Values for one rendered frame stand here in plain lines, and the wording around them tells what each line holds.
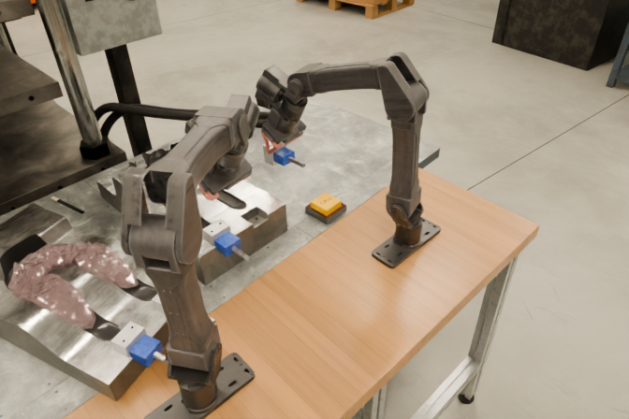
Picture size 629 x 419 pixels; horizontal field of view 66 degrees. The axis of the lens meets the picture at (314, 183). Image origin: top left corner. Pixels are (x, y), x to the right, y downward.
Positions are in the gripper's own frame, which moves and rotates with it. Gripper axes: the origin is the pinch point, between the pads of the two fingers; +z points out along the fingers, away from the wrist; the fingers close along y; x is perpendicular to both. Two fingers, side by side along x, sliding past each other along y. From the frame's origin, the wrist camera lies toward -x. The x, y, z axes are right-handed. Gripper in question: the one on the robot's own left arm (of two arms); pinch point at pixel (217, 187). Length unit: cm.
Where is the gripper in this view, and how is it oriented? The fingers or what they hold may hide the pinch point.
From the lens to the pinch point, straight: 107.3
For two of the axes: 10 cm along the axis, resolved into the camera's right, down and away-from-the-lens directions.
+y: -6.9, 5.0, -5.2
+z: -3.2, 4.4, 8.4
